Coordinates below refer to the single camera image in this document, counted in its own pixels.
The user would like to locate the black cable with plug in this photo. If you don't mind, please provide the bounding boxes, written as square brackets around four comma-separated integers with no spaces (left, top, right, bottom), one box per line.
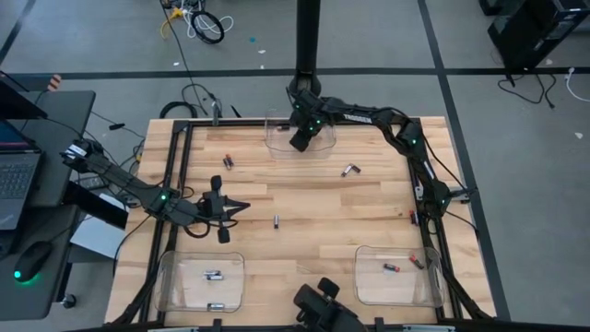
[89,110,147,139]

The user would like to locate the looped black cable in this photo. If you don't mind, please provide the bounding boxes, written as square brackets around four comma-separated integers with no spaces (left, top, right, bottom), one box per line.
[181,82,223,119]

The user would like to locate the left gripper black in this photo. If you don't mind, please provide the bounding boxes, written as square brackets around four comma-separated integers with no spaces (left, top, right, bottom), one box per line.
[202,174,252,244]

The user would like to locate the black side desk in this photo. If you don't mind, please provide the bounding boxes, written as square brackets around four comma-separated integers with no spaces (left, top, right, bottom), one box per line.
[0,89,97,322]

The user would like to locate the black computer mouse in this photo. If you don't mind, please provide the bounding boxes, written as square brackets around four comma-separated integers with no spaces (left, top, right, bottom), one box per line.
[12,240,53,283]

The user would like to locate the black computer tower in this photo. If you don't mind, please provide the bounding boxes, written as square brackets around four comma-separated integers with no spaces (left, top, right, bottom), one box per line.
[487,0,590,73]

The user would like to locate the white cable with plug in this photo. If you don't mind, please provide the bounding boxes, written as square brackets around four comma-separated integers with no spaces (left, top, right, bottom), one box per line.
[564,66,590,103]

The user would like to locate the long black cable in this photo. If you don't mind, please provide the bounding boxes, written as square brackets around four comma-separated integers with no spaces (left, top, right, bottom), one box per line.
[159,0,208,116]

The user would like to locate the black monitor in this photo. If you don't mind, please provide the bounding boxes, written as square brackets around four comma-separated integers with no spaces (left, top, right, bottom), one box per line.
[0,71,49,120]

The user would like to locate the black round post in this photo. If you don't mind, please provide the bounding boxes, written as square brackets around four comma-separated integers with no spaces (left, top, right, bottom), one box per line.
[289,0,323,96]

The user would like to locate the coiled black cable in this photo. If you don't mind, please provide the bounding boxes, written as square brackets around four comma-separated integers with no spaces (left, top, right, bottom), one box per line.
[190,9,226,45]

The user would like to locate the dark grey laptop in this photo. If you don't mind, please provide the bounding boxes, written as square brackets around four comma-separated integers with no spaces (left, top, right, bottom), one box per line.
[0,118,43,231]

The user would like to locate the black floor cable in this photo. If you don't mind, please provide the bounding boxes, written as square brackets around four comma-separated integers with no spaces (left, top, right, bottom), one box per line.
[496,71,558,111]

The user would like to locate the yellow cable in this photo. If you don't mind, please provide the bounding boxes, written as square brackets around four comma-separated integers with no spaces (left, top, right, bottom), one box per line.
[159,6,185,41]

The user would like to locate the clear plastic bin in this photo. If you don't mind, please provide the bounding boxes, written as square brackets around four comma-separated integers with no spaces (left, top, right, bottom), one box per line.
[353,244,446,309]
[264,109,337,161]
[153,251,246,314]

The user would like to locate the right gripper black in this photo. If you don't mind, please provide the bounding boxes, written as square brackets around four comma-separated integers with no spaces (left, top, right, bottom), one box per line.
[289,89,331,152]

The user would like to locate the grey flat sheet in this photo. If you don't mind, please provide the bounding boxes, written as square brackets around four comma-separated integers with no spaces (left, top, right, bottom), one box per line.
[68,216,126,260]

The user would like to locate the black controller box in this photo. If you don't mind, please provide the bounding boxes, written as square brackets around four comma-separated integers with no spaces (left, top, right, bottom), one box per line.
[62,182,130,231]

